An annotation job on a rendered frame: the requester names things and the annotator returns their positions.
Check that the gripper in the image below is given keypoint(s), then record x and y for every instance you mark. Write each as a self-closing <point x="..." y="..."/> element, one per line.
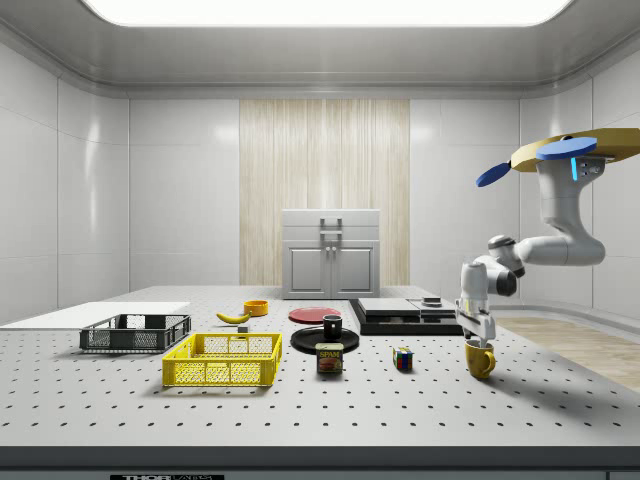
<point x="477" y="325"/>

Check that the yellow mug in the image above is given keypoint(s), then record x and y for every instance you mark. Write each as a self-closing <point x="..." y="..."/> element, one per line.
<point x="478" y="361"/>

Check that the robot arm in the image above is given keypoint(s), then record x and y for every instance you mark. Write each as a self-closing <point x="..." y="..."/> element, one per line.
<point x="560" y="200"/>

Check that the black stove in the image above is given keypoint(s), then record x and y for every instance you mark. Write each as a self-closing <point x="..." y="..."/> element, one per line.
<point x="400" y="320"/>

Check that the puzzle cube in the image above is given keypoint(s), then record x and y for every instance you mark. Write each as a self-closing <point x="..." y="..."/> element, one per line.
<point x="403" y="359"/>

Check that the black mug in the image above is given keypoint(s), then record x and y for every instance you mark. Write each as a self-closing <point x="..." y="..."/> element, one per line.
<point x="332" y="327"/>

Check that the flat-sided can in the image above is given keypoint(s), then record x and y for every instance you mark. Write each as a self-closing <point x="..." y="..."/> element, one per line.
<point x="329" y="359"/>

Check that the white cabinet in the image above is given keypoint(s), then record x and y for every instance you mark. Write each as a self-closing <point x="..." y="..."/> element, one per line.
<point x="330" y="270"/>

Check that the red plate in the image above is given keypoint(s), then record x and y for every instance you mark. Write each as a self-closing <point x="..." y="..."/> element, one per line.
<point x="307" y="315"/>

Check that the black plate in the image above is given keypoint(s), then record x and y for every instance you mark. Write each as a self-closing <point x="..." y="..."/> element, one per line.
<point x="307" y="340"/>

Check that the yellow bowl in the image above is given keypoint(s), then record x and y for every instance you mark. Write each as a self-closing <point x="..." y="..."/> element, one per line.
<point x="255" y="309"/>

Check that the banana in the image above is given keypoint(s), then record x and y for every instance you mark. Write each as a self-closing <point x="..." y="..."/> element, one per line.
<point x="233" y="318"/>

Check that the yellow basket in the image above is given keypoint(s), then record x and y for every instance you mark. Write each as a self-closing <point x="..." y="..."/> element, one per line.
<point x="220" y="372"/>

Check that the dark grey basket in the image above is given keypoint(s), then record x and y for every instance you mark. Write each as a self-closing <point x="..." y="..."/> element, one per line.
<point x="125" y="339"/>

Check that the white board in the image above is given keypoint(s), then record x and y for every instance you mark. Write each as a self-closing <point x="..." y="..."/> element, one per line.
<point x="75" y="315"/>

